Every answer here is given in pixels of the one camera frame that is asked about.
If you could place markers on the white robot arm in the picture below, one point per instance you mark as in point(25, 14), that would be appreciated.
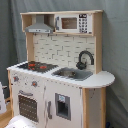
point(15, 122)

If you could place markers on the grey toy sink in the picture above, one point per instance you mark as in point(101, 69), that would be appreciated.
point(73, 74)

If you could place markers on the grey backdrop curtain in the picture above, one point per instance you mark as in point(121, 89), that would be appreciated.
point(114, 44)

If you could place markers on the white toy microwave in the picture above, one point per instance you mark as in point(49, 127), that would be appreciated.
point(74, 23)

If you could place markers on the grey range hood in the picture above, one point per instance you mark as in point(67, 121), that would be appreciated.
point(39, 26)

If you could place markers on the left stove knob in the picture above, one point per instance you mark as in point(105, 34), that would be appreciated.
point(15, 78)

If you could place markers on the white cabinet door dispenser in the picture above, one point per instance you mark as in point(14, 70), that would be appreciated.
point(63, 106)

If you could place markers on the right stove knob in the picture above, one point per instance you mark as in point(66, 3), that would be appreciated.
point(34, 83)

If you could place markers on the wooden toy kitchen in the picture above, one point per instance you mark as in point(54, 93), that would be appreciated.
point(72, 50)

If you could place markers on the black toy stovetop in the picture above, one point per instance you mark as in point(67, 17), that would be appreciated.
point(37, 66)

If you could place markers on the stove knob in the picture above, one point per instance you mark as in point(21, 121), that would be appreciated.
point(15, 78)
point(34, 83)

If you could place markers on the white oven door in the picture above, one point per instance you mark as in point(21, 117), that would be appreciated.
point(28, 103)

